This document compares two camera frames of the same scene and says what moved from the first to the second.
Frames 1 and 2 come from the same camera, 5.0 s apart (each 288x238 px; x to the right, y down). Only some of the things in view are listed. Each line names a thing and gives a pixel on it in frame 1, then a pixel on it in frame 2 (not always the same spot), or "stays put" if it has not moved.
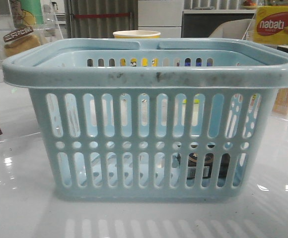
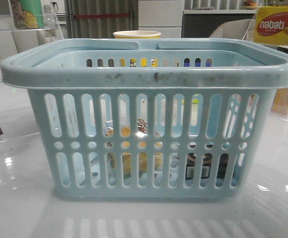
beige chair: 241,29 stays put
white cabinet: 164,16 stays put
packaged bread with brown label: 17,41 → 142,128
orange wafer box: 283,100 stays put
